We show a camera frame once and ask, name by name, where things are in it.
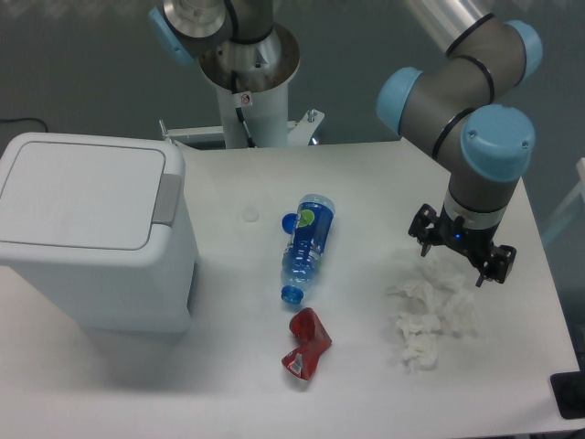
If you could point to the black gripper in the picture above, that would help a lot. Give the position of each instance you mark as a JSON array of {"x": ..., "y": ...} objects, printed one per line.
[{"x": 494, "y": 263}]

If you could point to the white push-top trash can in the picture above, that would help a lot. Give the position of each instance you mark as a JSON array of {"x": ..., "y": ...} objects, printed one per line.
[{"x": 99, "y": 225}]

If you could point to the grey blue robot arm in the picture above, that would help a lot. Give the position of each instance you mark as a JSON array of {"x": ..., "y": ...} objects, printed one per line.
[{"x": 451, "y": 115}]

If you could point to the crushed red soda can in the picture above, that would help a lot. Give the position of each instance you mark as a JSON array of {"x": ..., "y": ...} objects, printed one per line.
[{"x": 313, "y": 341}]

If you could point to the crumpled white tissue paper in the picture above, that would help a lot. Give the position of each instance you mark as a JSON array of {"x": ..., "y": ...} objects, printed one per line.
[{"x": 433, "y": 302}]

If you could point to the blue plastic water bottle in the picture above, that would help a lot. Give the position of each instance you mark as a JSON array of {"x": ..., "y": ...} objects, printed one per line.
[{"x": 302, "y": 256}]

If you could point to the blue bottle cap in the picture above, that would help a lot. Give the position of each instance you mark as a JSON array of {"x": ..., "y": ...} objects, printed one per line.
[{"x": 288, "y": 222}]

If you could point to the black device at edge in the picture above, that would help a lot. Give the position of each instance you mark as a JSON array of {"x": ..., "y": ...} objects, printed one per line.
[{"x": 568, "y": 389}]

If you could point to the white frame at right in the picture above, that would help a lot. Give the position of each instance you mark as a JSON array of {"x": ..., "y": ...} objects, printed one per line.
[{"x": 567, "y": 211}]

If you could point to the white metal mounting bracket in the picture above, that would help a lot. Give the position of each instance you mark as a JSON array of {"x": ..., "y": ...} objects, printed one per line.
[{"x": 271, "y": 131}]

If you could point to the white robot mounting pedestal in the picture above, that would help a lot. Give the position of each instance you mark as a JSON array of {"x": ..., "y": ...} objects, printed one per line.
[{"x": 252, "y": 80}]

